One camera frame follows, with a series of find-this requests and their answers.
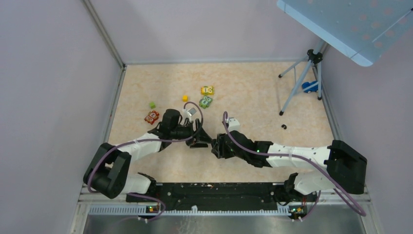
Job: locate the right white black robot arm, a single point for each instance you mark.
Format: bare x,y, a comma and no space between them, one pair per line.
337,166

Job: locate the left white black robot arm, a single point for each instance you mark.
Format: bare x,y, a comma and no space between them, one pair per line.
107,173

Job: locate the small green cube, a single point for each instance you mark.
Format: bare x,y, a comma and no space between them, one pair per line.
152,105

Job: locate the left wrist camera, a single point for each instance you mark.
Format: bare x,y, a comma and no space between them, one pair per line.
189,113

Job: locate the yellow number block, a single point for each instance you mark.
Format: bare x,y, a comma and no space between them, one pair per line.
207,90

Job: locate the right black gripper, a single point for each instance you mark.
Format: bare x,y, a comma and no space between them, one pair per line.
219,149

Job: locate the green number block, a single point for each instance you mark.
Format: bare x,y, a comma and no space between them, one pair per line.
205,102

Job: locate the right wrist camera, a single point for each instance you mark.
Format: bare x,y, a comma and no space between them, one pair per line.
233,124

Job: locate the white cable duct strip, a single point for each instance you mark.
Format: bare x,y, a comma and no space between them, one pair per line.
142,210

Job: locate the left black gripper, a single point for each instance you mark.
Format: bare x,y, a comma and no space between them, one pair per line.
201,135

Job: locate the blue toy car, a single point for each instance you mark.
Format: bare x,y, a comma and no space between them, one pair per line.
309,87

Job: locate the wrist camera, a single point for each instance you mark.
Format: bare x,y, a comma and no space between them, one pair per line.
233,124
189,113

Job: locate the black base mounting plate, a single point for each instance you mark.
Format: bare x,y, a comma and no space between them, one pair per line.
256,196

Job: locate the light blue tripod stand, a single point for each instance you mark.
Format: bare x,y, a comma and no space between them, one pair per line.
313,59

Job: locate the red number block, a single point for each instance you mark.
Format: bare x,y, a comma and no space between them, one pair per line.
152,117

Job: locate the light blue calibration board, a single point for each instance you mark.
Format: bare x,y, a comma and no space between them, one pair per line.
362,30

